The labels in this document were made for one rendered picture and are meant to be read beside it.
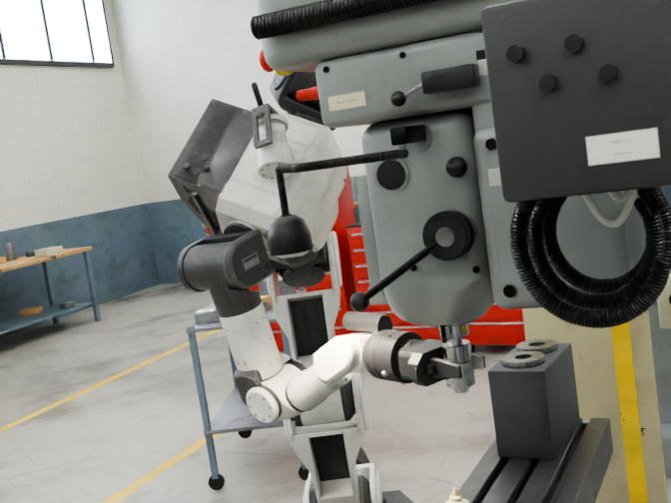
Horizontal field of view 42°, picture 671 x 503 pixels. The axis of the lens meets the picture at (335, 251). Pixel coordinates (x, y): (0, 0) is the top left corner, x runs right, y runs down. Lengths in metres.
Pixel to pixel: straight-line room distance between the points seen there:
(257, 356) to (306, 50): 0.67
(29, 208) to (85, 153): 1.31
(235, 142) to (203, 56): 10.53
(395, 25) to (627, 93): 0.43
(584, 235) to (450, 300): 0.23
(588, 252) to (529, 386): 0.67
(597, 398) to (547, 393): 1.40
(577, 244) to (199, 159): 0.86
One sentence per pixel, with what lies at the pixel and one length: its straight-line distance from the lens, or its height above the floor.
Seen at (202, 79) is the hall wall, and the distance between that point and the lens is 12.32.
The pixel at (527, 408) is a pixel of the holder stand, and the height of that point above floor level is 1.02.
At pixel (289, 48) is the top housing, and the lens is 1.32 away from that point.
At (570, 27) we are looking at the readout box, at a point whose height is 1.69.
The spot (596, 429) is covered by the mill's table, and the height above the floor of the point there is 0.91.
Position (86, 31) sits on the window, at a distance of 12.55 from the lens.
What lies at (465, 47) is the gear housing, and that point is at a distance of 1.23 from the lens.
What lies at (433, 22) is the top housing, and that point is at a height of 1.75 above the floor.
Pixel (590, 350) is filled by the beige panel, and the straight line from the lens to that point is 3.18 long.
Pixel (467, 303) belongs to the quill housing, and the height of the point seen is 1.34.
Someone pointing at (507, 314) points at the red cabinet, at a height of 0.30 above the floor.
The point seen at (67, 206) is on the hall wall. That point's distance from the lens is 11.78.
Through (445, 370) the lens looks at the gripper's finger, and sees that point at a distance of 1.40.
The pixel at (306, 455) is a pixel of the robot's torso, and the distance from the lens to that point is 2.17.
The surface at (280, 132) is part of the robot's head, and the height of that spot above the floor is 1.64.
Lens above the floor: 1.60
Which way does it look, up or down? 7 degrees down
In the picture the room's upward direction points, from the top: 8 degrees counter-clockwise
